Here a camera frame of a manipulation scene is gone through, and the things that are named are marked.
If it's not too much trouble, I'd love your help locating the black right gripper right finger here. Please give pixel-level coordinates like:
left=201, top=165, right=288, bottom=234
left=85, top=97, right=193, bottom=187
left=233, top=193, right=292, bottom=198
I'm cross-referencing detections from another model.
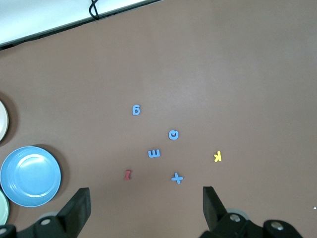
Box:
left=202, top=185, right=303, bottom=238

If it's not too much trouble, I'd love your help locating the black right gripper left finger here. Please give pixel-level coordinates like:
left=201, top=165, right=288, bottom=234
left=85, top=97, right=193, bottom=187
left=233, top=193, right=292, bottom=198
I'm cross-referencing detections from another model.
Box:
left=0, top=187, right=92, bottom=238

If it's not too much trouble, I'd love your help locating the blue foam letter x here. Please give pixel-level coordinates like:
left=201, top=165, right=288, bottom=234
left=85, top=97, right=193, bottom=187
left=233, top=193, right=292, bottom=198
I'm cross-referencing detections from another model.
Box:
left=171, top=172, right=184, bottom=185

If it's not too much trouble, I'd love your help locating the blue plate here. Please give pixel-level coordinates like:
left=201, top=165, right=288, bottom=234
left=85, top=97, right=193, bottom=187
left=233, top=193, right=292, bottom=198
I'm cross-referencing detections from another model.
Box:
left=0, top=145, right=62, bottom=208

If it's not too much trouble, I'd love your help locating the green plate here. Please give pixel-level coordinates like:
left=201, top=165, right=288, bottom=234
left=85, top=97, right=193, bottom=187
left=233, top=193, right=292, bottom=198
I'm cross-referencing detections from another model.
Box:
left=0, top=189, right=10, bottom=226

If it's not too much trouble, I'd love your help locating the beige plate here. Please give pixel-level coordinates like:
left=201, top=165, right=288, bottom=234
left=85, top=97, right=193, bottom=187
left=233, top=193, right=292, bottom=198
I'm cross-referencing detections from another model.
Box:
left=0, top=100, right=10, bottom=144

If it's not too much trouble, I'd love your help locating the brown table mat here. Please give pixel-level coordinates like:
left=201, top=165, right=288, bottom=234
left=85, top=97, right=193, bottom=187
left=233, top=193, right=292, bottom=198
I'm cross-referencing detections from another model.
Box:
left=0, top=0, right=317, bottom=238

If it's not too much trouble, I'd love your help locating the black floor cable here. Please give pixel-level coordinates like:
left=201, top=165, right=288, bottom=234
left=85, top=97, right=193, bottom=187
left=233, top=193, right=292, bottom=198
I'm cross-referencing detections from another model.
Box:
left=88, top=0, right=100, bottom=20

